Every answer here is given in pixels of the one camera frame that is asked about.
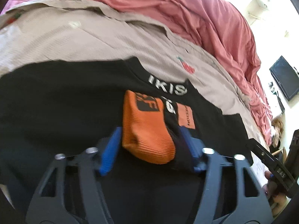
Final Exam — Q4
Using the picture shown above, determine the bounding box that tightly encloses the right hand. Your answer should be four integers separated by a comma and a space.
263, 170, 289, 218

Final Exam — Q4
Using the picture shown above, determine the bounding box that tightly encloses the red crumpled duvet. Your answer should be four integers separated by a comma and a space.
94, 0, 272, 145

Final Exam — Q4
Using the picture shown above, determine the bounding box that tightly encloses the beige strawberry bed sheet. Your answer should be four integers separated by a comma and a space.
0, 0, 273, 206

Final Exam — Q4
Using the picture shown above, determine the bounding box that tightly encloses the black printed t-shirt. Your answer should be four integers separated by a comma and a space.
1, 57, 252, 223

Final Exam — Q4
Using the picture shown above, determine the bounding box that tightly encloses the black wall monitor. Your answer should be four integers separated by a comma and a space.
270, 56, 299, 101

